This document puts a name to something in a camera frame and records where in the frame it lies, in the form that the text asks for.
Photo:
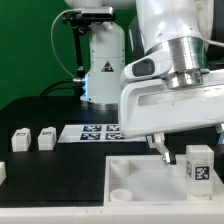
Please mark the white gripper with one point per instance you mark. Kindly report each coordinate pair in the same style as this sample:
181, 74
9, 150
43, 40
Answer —
150, 108

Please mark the white square tabletop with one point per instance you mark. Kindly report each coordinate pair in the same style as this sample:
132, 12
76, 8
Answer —
145, 180

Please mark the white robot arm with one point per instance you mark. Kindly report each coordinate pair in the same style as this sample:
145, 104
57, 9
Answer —
177, 31

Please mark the white sheet with AprilTags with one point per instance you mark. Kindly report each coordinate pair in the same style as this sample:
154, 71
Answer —
94, 133

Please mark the white block left edge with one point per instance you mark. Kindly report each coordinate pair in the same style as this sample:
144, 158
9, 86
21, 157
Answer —
2, 172

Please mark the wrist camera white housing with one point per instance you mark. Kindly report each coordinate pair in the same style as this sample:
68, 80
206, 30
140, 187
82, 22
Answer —
144, 69

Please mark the white obstacle wall fence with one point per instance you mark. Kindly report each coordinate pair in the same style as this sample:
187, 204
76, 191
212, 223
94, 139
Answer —
152, 214

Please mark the black camera on stand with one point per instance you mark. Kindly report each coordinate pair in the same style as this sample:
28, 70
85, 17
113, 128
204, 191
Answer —
80, 22

